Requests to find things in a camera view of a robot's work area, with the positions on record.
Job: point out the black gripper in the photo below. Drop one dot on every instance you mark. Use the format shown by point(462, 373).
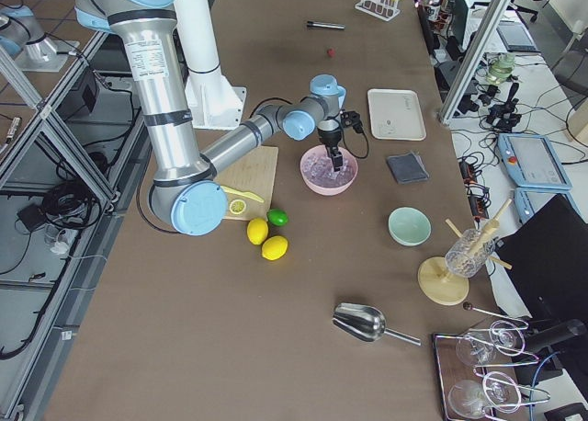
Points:
point(330, 139)

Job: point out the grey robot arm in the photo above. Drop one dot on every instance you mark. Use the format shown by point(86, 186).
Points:
point(171, 49)
point(27, 43)

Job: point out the pile of clear ice cubes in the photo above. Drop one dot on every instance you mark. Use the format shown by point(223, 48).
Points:
point(319, 170)

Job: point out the wooden cup tree stand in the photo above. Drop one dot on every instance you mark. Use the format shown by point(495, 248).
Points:
point(434, 279)

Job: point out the steel ice scoop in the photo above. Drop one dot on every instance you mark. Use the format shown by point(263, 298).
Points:
point(366, 323)

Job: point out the pink bowl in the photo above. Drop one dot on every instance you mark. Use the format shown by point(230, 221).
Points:
point(320, 149)

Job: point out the folded grey cloth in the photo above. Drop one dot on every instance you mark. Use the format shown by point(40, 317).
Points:
point(407, 168)

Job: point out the cream rabbit serving tray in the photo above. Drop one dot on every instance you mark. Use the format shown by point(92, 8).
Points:
point(395, 115)

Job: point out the green lime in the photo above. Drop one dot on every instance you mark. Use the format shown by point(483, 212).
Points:
point(277, 217)

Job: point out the bamboo cutting board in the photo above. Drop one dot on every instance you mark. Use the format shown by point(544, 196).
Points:
point(255, 173)

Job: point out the yellow plastic knife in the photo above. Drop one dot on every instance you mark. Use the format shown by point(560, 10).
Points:
point(235, 193)

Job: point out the mint green bowl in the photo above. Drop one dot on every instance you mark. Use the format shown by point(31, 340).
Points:
point(409, 226)

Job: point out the whole yellow lemon lower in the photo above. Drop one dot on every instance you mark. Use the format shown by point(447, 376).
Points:
point(257, 231)

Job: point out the whole yellow lemon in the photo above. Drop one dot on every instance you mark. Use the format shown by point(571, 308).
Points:
point(274, 247)
point(257, 231)

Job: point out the whole yellow lemon upper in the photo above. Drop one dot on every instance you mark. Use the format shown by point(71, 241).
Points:
point(274, 247)

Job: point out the lemon half upper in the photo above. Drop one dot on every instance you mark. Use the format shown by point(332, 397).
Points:
point(237, 206)

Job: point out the steel muddler black tip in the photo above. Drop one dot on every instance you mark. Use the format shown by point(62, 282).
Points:
point(324, 25)

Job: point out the textured drinking glass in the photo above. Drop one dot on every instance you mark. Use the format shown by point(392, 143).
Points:
point(467, 255)

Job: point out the blue teach pendant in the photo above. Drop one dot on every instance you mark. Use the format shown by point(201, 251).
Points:
point(531, 161)

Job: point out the wine glass upper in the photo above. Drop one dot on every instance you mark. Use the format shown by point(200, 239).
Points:
point(481, 344)

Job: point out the wine glass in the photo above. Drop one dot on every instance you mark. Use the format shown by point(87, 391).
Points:
point(496, 394)
point(481, 344)

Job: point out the wine glass lower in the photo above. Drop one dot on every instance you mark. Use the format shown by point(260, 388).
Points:
point(496, 394)

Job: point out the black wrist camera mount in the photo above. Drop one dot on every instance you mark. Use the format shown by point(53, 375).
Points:
point(351, 119)

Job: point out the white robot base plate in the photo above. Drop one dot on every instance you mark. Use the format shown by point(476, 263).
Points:
point(214, 103)

